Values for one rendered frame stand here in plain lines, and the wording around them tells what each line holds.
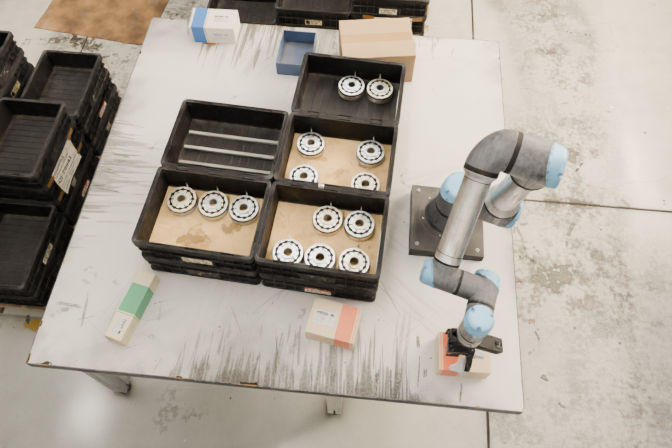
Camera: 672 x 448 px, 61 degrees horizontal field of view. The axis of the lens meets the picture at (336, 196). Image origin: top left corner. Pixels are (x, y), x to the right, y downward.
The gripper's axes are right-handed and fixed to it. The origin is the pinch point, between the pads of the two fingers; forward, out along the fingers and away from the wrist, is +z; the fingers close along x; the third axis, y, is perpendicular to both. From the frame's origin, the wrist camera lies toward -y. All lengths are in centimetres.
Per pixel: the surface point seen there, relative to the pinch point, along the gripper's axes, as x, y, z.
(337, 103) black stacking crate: -92, 47, -7
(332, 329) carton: -3.9, 41.9, -2.3
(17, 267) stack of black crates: -36, 182, 48
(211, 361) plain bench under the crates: 7, 80, 5
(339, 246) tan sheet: -31, 42, -8
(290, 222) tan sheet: -38, 59, -8
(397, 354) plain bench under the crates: 0.4, 20.3, 5.2
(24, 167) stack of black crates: -73, 182, 26
